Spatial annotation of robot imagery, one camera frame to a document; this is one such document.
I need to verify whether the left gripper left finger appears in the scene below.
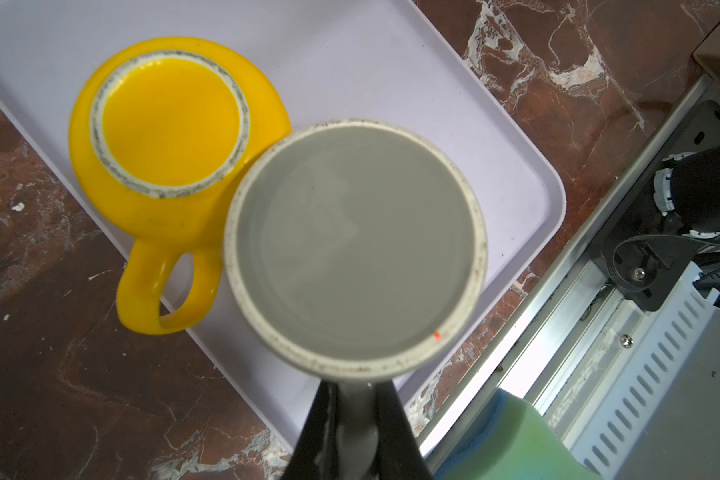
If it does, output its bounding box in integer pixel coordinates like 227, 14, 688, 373
281, 380, 339, 480

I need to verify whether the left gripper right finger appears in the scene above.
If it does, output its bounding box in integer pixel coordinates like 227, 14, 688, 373
374, 381, 433, 480

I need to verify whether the grey mug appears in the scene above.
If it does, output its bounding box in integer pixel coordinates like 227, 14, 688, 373
224, 120, 488, 479

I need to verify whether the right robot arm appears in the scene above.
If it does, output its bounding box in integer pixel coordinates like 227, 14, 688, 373
653, 145, 720, 307

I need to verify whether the yellow mug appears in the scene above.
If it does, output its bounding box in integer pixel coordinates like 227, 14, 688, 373
68, 37, 291, 335

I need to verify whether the green sponge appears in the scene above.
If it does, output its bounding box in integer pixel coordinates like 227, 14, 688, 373
433, 389, 599, 479

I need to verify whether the lilac tray mat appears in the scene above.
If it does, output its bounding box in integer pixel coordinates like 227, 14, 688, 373
0, 0, 568, 451

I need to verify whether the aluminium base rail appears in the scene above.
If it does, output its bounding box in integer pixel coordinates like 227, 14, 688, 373
421, 75, 720, 479

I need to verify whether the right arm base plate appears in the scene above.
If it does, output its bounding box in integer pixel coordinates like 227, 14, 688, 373
589, 100, 720, 311

